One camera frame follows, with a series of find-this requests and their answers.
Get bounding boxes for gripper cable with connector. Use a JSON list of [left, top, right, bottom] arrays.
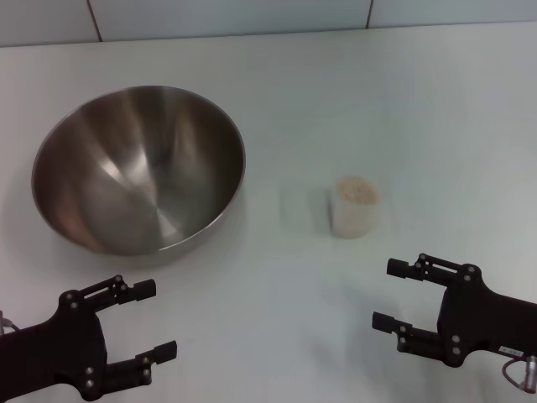
[[0, 309, 21, 335], [502, 353, 537, 388]]

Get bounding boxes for translucent plastic cup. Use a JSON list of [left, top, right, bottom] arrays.
[[326, 175, 382, 240]]

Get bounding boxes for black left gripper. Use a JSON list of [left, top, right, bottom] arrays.
[[0, 275, 180, 403]]

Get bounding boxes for right gripper cable with connector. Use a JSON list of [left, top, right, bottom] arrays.
[[502, 353, 537, 388]]

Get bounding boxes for stainless steel mixing bowl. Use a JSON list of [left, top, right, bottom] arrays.
[[30, 85, 248, 258]]

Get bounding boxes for white rice grains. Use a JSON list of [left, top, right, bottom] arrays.
[[337, 175, 378, 206]]

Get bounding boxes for left gripper cable with connector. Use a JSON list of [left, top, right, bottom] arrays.
[[0, 309, 21, 335]]

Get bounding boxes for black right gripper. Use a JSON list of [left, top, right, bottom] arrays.
[[372, 253, 537, 369]]

